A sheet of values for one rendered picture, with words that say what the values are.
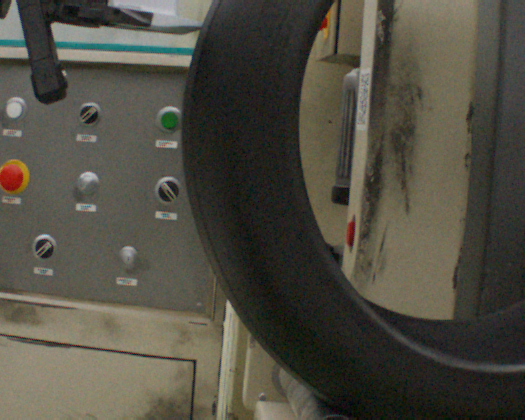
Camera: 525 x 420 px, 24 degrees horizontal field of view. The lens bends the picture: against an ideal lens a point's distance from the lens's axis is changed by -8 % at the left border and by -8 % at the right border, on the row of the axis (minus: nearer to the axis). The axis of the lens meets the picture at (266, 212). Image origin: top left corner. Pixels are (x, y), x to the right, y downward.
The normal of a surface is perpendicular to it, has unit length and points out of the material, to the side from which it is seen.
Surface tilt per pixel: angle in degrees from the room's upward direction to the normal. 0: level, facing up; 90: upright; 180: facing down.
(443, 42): 90
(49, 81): 89
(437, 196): 90
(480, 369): 101
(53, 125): 90
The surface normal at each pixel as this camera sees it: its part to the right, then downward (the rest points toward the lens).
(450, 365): 0.01, 0.23
